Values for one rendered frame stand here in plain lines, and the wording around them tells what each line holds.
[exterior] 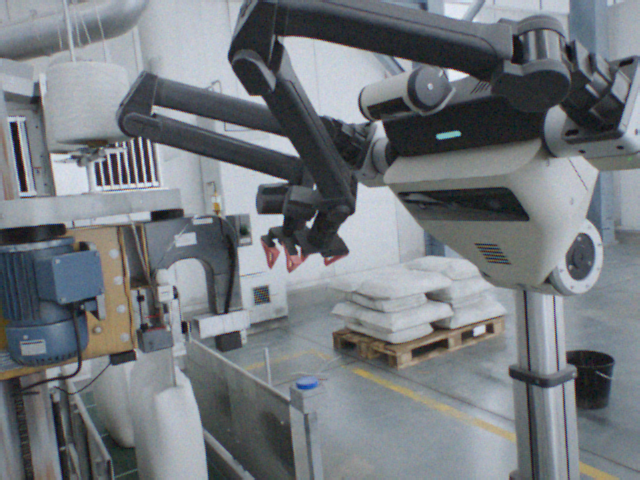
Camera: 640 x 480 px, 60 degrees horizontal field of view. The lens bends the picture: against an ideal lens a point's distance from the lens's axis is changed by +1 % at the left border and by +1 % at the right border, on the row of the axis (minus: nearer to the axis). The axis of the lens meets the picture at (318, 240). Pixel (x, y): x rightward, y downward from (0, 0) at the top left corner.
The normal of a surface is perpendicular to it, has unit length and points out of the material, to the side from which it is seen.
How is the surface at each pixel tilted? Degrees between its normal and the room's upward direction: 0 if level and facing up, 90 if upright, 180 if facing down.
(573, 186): 90
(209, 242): 90
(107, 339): 90
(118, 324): 90
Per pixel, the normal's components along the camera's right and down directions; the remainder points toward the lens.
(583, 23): -0.85, 0.14
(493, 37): 0.18, -0.46
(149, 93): 0.39, 0.32
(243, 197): 0.52, 0.04
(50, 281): -0.57, 0.14
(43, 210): 0.69, 0.01
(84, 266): 0.83, -0.02
